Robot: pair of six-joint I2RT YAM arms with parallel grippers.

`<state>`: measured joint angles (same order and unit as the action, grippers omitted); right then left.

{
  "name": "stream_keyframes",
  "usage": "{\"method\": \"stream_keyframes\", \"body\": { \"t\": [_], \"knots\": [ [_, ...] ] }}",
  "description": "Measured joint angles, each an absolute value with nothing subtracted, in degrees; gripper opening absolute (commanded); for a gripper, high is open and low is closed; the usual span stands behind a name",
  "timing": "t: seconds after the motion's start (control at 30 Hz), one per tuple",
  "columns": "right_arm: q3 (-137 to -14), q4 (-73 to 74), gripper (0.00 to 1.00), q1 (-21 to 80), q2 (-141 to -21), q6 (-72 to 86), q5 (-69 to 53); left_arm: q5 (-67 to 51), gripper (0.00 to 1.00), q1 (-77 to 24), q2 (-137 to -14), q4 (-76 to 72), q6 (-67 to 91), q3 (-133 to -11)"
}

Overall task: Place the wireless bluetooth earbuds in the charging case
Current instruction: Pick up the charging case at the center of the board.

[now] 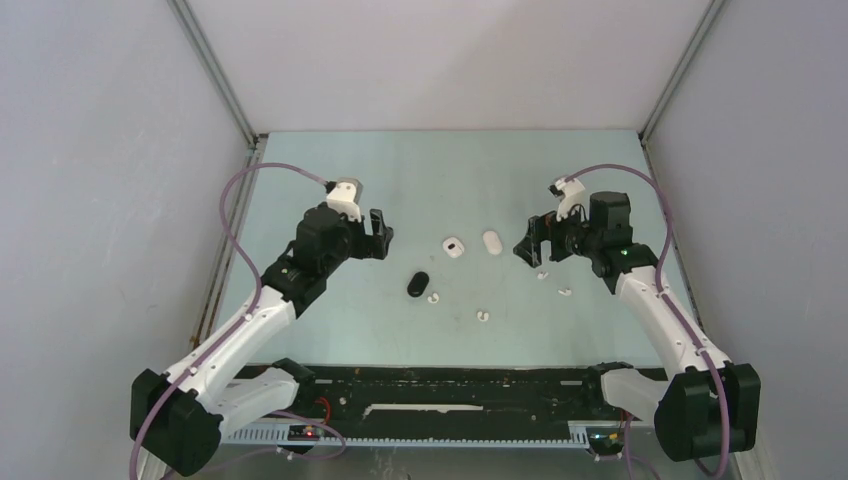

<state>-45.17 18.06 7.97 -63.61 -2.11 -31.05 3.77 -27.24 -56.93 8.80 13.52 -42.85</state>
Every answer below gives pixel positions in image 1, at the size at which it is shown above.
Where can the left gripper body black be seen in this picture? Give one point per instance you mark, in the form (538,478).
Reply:
(361,242)

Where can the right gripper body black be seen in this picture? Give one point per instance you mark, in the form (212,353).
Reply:
(566,237)

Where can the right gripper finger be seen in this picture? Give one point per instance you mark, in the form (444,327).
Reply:
(538,227)
(529,248)

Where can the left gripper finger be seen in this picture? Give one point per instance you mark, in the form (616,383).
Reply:
(377,220)
(380,243)

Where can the white charging case with dot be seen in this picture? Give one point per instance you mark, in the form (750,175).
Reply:
(453,247)

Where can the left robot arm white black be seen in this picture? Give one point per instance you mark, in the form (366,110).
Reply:
(180,416)

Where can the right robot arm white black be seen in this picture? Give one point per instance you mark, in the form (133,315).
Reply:
(707,405)

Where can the white closed charging case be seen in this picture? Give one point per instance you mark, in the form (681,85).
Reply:
(492,242)

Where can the black charging case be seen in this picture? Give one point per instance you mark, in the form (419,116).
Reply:
(418,284)

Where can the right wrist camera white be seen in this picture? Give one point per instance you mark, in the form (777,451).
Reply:
(571,195)

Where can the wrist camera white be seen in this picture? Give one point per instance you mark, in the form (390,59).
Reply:
(343,196)
(571,195)

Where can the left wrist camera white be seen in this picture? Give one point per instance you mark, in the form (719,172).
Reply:
(343,196)

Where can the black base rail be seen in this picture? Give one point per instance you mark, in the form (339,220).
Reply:
(408,405)

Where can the right aluminium frame post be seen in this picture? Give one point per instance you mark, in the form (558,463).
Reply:
(709,17)

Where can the aluminium frame post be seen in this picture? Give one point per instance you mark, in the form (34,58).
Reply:
(709,17)
(204,51)

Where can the left aluminium frame post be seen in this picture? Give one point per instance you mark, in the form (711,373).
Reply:
(204,51)

